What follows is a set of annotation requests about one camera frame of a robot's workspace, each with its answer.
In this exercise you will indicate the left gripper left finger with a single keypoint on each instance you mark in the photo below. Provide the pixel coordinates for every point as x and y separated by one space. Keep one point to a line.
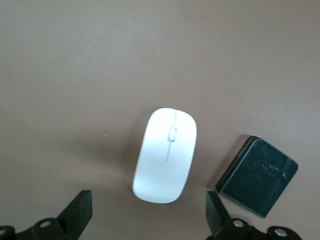
75 215

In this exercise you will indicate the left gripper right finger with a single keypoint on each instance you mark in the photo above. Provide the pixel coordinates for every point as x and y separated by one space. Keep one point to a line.
220 220

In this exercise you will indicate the black phone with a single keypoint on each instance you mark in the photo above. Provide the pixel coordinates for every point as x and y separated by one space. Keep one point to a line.
257 177

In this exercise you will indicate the white computer mouse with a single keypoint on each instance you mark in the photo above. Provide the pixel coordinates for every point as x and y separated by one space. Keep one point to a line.
162 160

